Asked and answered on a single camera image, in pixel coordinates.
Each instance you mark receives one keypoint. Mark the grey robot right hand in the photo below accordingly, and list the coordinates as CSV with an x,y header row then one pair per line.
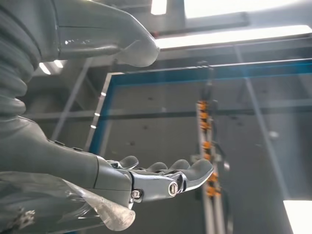
x,y
60,161

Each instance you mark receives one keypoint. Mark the grey ceiling beam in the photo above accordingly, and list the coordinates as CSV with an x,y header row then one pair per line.
x,y
70,100

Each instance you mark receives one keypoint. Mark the clear plastic film strip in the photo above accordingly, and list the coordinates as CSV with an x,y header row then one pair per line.
x,y
107,210

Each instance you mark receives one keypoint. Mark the small ceiling light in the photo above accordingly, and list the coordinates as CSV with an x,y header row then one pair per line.
x,y
158,6
44,68
58,63

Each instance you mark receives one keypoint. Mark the blue framed ceiling panel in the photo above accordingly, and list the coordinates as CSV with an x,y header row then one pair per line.
x,y
171,76

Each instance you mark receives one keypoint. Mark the long ceiling light strip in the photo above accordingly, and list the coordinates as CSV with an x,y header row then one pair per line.
x,y
231,35

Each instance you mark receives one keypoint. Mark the bright ceiling light panel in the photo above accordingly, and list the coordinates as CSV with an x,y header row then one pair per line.
x,y
243,7
300,216

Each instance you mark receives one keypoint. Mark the ceiling rail with orange clips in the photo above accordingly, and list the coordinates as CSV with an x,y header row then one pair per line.
x,y
207,145

